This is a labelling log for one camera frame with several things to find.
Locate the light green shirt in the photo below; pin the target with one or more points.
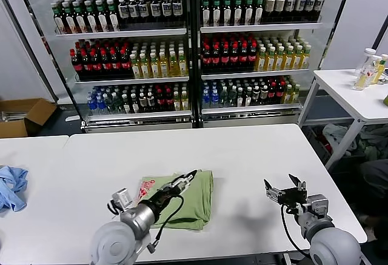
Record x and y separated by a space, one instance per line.
200 201

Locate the crumpled light blue cloth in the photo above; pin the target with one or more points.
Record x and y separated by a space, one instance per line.
13 186

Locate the white side table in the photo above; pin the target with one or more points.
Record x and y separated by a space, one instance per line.
339 95

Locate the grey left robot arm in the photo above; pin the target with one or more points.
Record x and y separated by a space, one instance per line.
121 240

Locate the person in dark clothes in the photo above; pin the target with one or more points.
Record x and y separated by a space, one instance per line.
376 180

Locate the clear bottle with yellow liquid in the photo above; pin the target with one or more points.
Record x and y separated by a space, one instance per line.
362 78

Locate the blue label water bottle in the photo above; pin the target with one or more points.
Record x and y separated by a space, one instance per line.
99 104
90 105
206 99
215 99

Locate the yellow bottle green cap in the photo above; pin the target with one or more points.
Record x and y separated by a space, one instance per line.
379 74

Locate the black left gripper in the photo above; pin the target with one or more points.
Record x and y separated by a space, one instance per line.
172 190

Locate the green round fruit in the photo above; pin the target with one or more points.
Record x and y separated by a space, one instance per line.
386 100

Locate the beverage display shelf unit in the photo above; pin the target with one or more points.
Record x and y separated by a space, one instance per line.
194 80

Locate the yellow juice bottle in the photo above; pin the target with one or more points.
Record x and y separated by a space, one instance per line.
136 68
270 61
165 66
261 62
298 59
155 66
185 100
183 65
296 94
279 60
306 59
174 65
288 60
177 101
289 94
146 67

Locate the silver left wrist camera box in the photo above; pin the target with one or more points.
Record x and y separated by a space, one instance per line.
122 198

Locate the white cap dark drink bottle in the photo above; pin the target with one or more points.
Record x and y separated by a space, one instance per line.
134 11
124 11
281 5
167 9
291 5
145 11
156 10
311 4
301 4
178 9
320 3
270 5

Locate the clear bottle white cap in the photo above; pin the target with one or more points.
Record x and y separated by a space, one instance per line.
385 57
373 71

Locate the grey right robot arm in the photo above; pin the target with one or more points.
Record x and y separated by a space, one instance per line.
333 246

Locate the bundle of metal rods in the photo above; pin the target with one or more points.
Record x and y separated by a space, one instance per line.
12 116

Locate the grey green clothes pile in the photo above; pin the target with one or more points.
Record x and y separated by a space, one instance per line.
376 146

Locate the red cap cola bottle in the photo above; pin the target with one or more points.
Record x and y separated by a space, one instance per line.
106 65
253 59
96 65
169 100
226 59
244 59
235 59
273 94
216 60
116 65
207 60
282 93
86 65
160 101
126 65
77 66

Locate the white grey cloth pile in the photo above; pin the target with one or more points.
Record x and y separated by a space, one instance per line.
335 133

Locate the small dark drink bottle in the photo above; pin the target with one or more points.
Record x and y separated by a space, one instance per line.
151 102
134 103
142 102
257 96
248 96
265 95
125 104

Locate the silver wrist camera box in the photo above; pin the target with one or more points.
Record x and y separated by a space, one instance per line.
318 205
122 198

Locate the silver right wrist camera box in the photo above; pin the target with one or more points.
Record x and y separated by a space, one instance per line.
318 205

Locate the small white floor object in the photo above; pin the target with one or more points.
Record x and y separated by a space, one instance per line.
72 118

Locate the black framed glass cooler door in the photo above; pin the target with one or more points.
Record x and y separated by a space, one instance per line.
39 49
348 34

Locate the small dark container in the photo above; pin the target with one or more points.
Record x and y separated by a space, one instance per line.
384 78

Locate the dark storage crate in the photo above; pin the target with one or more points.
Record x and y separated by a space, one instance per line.
316 143

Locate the open cardboard box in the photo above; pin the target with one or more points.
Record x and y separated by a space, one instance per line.
39 110

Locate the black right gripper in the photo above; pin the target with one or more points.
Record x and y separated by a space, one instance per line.
292 198

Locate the green cap tea bottle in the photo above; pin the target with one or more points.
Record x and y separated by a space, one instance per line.
206 11
249 10
259 9
91 18
69 19
80 18
103 18
58 19
217 11
238 11
228 11
114 17

